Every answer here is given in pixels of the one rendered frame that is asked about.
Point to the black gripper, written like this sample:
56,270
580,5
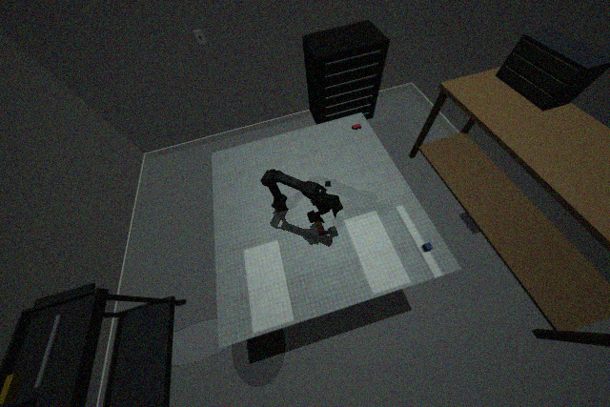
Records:
314,217

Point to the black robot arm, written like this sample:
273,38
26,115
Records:
308,188

